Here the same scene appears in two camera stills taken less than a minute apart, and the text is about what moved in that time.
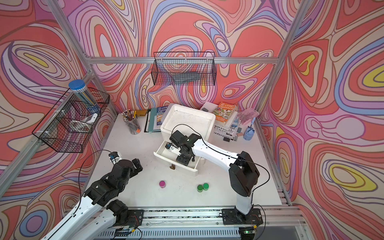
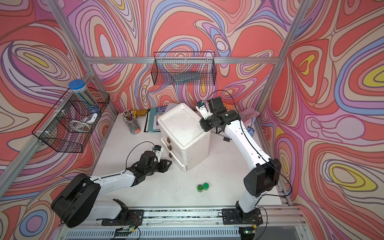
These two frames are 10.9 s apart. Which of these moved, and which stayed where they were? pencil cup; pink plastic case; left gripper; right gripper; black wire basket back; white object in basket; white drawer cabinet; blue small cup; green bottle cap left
Moved: right gripper; left gripper; white drawer cabinet
Stayed: green bottle cap left; pink plastic case; white object in basket; blue small cup; pencil cup; black wire basket back
